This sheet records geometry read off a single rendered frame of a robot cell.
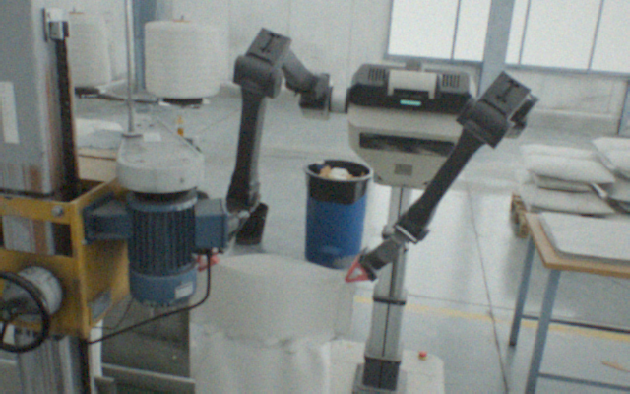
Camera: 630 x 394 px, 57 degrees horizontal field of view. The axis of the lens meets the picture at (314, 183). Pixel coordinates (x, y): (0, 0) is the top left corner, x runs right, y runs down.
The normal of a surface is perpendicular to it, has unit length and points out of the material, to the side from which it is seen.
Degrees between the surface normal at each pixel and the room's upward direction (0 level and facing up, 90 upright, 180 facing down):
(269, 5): 90
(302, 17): 90
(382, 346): 90
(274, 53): 48
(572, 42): 90
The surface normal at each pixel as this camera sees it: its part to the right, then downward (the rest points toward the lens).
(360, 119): -0.07, -0.54
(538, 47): -0.18, 0.29
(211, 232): 0.23, 0.32
